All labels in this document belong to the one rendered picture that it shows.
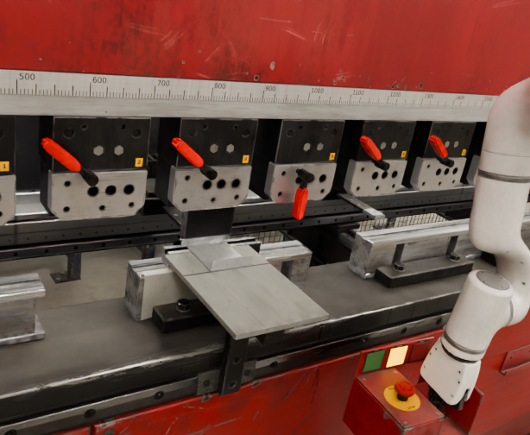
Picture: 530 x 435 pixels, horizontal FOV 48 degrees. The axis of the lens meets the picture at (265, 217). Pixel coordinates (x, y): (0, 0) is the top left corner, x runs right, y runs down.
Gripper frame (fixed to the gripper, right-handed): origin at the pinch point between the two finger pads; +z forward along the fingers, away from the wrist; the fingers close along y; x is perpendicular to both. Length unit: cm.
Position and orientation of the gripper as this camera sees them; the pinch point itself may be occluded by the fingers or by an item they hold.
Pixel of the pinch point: (434, 406)
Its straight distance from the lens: 132.8
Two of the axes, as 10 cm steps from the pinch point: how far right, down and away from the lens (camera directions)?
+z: -2.0, 8.7, 4.5
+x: 8.7, -0.5, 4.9
